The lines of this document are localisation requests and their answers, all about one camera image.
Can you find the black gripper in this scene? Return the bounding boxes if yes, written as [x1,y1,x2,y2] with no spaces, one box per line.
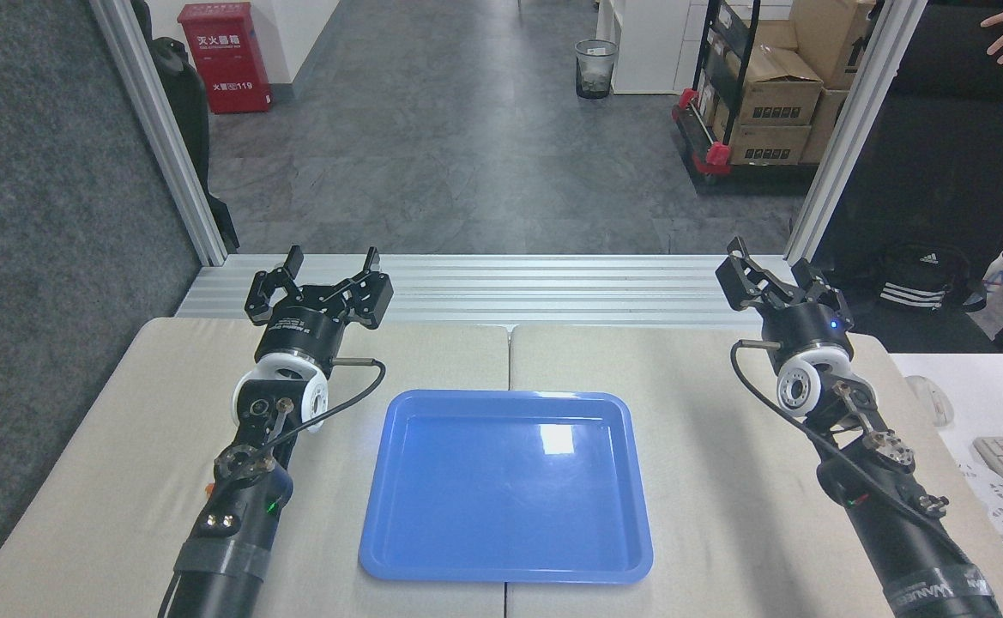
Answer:
[715,237,855,368]
[245,245,395,368]

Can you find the blue plastic tray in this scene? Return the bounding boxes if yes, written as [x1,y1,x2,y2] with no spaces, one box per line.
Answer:
[358,389,655,585]

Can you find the flat printed cardboard box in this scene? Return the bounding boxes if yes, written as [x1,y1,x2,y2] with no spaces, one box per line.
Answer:
[727,124,813,167]

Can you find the black backpack with white stripes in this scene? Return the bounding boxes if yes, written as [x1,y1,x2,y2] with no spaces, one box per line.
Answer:
[877,242,988,312]

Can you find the black cart with red corners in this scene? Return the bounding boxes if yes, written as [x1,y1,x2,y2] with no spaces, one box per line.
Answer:
[671,0,819,187]

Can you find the narrow brown cardboard box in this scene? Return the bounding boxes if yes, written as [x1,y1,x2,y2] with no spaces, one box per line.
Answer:
[800,88,850,165]

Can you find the white computer mouse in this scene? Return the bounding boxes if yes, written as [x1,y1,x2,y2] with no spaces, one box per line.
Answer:
[906,375,955,427]

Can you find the cardboard box with open flap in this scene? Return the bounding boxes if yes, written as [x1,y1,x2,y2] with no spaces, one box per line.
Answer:
[722,47,825,128]

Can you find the white desk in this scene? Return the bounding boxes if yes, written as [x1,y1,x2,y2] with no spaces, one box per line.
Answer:
[887,352,1003,618]

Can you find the red fire extinguisher box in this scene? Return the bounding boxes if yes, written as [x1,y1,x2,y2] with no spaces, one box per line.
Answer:
[178,2,273,115]

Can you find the large brown cardboard box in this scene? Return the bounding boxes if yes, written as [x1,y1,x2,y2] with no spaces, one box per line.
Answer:
[789,0,876,91]

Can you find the white cabinet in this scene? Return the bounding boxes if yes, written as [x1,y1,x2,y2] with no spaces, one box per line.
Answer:
[595,0,718,95]

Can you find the white power strip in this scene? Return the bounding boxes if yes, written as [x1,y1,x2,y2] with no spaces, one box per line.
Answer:
[956,459,1003,538]

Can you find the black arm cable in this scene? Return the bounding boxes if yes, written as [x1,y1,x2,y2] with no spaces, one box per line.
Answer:
[265,358,388,451]
[730,339,974,567]

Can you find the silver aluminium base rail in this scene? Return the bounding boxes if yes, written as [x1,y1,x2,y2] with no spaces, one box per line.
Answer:
[175,253,798,329]

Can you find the silver aluminium post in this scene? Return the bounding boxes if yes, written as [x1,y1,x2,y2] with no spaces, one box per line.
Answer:
[784,0,928,263]
[89,0,229,267]

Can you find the black wire waste bin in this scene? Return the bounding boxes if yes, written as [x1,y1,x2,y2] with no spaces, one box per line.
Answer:
[575,39,619,100]

